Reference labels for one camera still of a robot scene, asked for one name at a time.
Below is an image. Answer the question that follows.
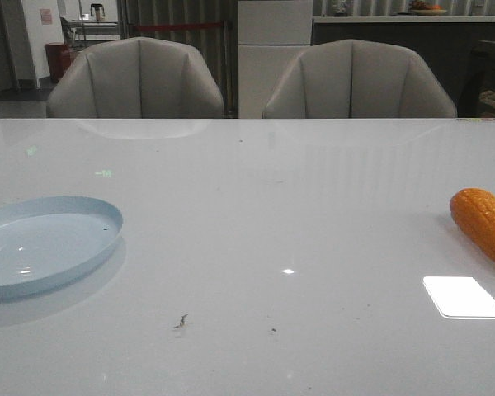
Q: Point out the light blue round plate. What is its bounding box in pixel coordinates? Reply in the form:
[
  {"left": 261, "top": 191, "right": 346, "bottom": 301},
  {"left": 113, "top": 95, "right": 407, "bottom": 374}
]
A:
[{"left": 0, "top": 196, "right": 124, "bottom": 301}]

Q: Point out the orange plastic corn cob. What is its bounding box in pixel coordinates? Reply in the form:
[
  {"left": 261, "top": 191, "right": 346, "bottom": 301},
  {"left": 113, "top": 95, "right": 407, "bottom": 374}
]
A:
[{"left": 450, "top": 188, "right": 495, "bottom": 262}]

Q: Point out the right beige leather chair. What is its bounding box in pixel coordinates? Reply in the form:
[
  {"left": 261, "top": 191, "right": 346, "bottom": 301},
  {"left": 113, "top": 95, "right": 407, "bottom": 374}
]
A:
[{"left": 262, "top": 40, "right": 457, "bottom": 119}]

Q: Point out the beige leather chair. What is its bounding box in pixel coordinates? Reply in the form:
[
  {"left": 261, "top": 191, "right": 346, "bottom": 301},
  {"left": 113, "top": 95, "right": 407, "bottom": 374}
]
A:
[
  {"left": 46, "top": 37, "right": 224, "bottom": 119},
  {"left": 262, "top": 40, "right": 457, "bottom": 119}
]

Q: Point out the left beige leather chair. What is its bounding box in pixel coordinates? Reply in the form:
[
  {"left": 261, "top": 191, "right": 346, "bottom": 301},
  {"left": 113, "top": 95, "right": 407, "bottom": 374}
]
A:
[{"left": 46, "top": 37, "right": 224, "bottom": 119}]

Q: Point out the white cabinet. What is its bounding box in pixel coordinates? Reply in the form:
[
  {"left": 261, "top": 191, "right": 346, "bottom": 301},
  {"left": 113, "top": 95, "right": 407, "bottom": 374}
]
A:
[{"left": 238, "top": 1, "right": 314, "bottom": 119}]

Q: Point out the red barrier belt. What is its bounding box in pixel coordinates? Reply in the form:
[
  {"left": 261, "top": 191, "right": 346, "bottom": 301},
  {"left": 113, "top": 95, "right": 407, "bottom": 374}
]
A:
[{"left": 132, "top": 21, "right": 229, "bottom": 32}]

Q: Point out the background table with jug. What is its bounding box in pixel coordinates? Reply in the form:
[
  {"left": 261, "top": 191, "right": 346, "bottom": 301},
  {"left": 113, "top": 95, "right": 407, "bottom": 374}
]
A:
[{"left": 60, "top": 16, "right": 120, "bottom": 50}]

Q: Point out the red trash bin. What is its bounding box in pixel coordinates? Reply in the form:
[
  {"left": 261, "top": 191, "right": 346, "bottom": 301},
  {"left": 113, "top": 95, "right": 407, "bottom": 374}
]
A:
[{"left": 45, "top": 43, "right": 71, "bottom": 83}]

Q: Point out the thermos jug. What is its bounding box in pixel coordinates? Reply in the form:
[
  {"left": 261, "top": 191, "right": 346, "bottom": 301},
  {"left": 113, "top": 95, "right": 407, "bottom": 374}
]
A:
[{"left": 90, "top": 3, "right": 106, "bottom": 22}]

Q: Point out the grey counter with white top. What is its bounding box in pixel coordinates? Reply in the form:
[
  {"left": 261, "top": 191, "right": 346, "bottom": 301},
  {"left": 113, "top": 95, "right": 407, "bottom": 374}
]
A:
[{"left": 311, "top": 16, "right": 495, "bottom": 106}]

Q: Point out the fruit bowl on counter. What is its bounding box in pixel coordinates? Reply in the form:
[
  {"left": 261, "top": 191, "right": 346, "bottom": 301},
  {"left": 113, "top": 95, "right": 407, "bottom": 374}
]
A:
[{"left": 409, "top": 1, "right": 447, "bottom": 17}]

